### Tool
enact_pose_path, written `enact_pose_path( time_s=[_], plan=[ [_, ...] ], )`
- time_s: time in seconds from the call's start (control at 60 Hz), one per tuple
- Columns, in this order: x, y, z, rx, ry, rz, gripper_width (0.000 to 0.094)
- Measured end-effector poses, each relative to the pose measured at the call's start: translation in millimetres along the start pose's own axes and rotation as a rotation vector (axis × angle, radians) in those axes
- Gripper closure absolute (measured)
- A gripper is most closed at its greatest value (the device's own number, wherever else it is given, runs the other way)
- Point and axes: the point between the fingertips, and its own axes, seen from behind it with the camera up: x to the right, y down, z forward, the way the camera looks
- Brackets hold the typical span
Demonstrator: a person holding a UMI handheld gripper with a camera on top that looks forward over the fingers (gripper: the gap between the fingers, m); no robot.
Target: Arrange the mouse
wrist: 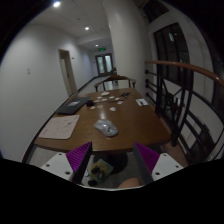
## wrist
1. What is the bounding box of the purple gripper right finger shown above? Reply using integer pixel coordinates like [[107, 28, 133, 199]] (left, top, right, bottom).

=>
[[132, 142, 185, 186]]

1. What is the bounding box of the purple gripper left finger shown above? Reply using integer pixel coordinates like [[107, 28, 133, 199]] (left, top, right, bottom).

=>
[[40, 141, 94, 185]]

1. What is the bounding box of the green patterned bag on floor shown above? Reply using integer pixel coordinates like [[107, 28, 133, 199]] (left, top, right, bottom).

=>
[[90, 159, 113, 182]]

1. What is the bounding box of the white paper sheet with drawings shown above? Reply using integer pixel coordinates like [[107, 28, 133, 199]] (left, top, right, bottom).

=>
[[39, 115, 80, 140]]

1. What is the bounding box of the dark grey laptop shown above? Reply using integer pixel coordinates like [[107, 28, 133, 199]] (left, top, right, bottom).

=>
[[56, 97, 90, 115]]

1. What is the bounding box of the small black box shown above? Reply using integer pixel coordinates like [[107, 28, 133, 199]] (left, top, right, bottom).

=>
[[86, 100, 94, 107]]

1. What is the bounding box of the small white notebook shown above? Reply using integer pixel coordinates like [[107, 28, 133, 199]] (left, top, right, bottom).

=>
[[136, 98, 148, 106]]

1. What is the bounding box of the wooden stair handrail with bars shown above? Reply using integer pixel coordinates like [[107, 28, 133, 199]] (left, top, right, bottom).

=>
[[145, 60, 224, 164]]

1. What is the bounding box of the wooden chair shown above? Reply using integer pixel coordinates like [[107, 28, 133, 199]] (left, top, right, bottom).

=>
[[93, 74, 137, 93]]

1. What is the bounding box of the double glass door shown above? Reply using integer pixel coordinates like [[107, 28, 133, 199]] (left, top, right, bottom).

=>
[[95, 53, 113, 76]]

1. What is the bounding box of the white side door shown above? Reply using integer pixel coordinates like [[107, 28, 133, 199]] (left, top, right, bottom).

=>
[[59, 49, 78, 96]]

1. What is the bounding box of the dark window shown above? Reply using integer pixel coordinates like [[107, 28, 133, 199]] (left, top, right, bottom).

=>
[[154, 23, 193, 87]]

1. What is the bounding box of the black cable on table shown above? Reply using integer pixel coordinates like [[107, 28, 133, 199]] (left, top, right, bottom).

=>
[[113, 92, 132, 102]]

